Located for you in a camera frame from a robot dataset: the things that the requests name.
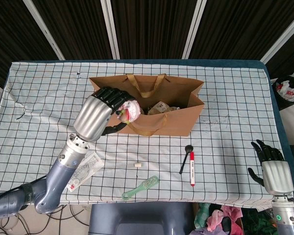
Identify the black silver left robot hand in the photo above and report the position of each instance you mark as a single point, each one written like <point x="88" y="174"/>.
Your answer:
<point x="93" y="117"/>

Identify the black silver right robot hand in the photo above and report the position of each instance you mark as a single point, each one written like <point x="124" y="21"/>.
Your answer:
<point x="278" y="176"/>

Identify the pink strawberry cake cup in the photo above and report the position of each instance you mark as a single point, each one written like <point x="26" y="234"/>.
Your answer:
<point x="132" y="110"/>

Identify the bagged pale crumbly bread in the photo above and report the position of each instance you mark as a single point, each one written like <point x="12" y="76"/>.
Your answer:
<point x="159" y="107"/>

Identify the brown bun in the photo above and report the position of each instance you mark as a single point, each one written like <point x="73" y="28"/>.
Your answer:
<point x="174" y="109"/>

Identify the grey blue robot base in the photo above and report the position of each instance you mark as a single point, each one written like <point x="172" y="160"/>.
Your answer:
<point x="137" y="220"/>

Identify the grey silver left robot arm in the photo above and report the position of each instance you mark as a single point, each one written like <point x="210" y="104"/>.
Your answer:
<point x="63" y="171"/>

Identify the packaged clear ruler set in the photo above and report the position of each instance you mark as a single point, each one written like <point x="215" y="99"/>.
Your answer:
<point x="93" y="161"/>

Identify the white black checked tablecloth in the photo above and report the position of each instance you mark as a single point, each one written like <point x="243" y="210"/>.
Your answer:
<point x="51" y="73"/>

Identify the small white cap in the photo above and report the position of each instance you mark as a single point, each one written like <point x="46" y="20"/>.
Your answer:
<point x="137" y="164"/>

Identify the pink cloth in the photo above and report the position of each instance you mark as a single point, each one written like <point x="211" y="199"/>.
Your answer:
<point x="215" y="220"/>

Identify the brown paper bag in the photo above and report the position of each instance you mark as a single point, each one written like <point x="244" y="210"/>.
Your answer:
<point x="174" y="122"/>

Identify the green plastic brush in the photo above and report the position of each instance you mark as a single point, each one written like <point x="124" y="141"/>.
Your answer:
<point x="147" y="183"/>

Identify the red white marker pen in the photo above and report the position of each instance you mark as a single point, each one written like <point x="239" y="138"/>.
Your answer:
<point x="192" y="169"/>

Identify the teal green cloth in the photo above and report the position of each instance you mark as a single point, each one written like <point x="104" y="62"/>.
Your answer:
<point x="201" y="215"/>

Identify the black plastic spoon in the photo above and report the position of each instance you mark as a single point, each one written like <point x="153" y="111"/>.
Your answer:
<point x="188" y="148"/>

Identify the purple cloth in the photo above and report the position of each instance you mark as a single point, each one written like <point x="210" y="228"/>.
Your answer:
<point x="201" y="231"/>

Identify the dark blue table cover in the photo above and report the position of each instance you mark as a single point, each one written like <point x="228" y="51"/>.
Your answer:
<point x="223" y="62"/>

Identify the white partition post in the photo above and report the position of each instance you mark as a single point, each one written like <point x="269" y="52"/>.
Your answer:
<point x="47" y="29"/>
<point x="110" y="29"/>
<point x="284" y="36"/>
<point x="194" y="29"/>

